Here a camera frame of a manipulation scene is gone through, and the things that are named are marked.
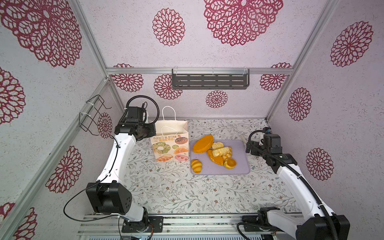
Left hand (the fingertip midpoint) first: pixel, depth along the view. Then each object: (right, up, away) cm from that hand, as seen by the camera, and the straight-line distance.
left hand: (153, 133), depth 81 cm
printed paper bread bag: (+10, -4, 0) cm, 11 cm away
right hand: (+56, -5, 0) cm, 57 cm away
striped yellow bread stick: (+45, -14, +14) cm, 49 cm away
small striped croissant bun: (+24, -20, +10) cm, 33 cm away
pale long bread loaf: (+39, -11, +9) cm, 42 cm away
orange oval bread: (+37, -16, +10) cm, 42 cm away
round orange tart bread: (+45, -18, +10) cm, 49 cm away
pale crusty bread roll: (+38, -8, +19) cm, 43 cm away
